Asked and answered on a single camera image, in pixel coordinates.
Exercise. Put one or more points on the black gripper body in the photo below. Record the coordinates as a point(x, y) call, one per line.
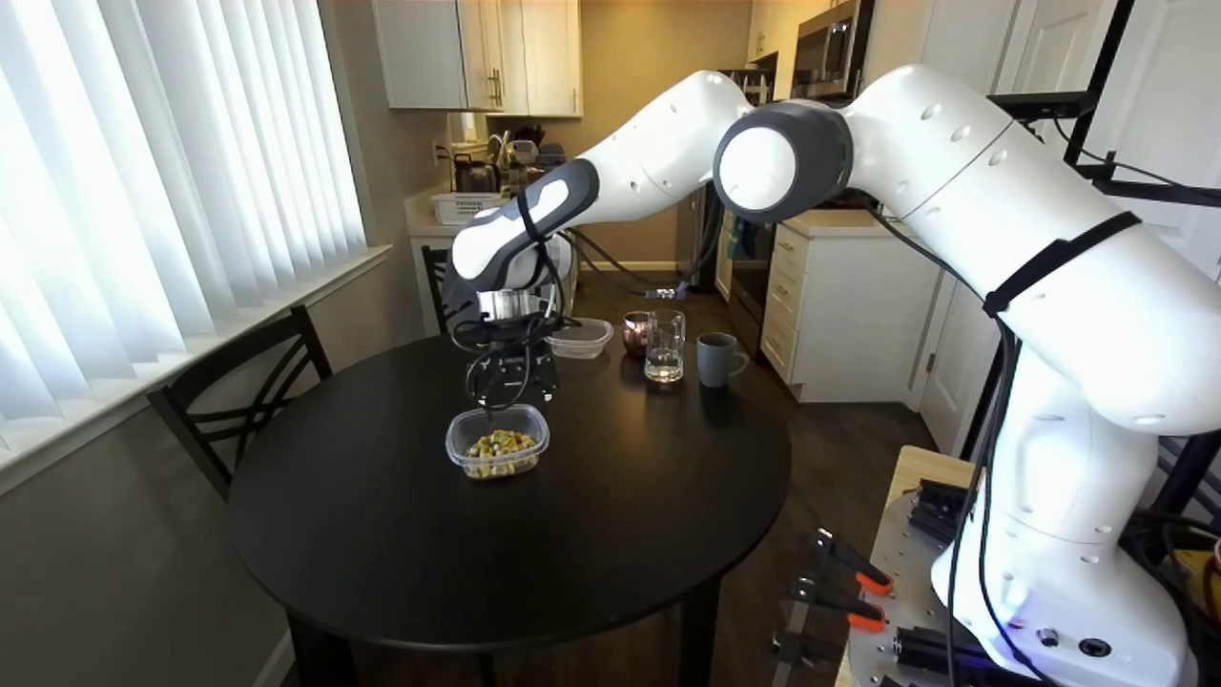
point(506, 342)

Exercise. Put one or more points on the clear plastic lunch box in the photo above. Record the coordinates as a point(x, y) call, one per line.
point(478, 421)

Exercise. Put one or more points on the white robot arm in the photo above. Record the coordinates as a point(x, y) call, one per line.
point(1121, 337)

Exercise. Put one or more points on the yellow sweets in box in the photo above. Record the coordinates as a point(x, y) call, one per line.
point(499, 450)

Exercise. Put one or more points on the black dining chair rear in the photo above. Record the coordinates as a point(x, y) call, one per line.
point(442, 283)

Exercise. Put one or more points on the black dining chair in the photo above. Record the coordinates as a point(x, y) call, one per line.
point(230, 395)
point(442, 283)

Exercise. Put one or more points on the dark red cup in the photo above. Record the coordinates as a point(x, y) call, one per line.
point(638, 330)

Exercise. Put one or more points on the clear glass jar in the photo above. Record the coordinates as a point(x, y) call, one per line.
point(666, 349)

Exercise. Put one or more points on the grey ceramic mug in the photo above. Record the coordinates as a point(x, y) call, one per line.
point(718, 361)

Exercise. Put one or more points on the round black table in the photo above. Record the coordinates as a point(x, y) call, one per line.
point(354, 517)

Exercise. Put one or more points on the black dining chair left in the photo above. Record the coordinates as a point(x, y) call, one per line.
point(230, 395)

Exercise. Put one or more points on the white upper kitchen cabinet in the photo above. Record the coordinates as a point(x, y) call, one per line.
point(511, 59)

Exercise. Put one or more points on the white cabinet drawers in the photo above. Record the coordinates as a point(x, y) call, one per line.
point(846, 311)

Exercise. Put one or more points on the black orange bar clamp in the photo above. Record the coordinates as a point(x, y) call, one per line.
point(840, 556)

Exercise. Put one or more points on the white vertical window blinds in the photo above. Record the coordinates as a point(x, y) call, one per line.
point(166, 166)

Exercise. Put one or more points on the microwave oven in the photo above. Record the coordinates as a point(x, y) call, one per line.
point(831, 49)

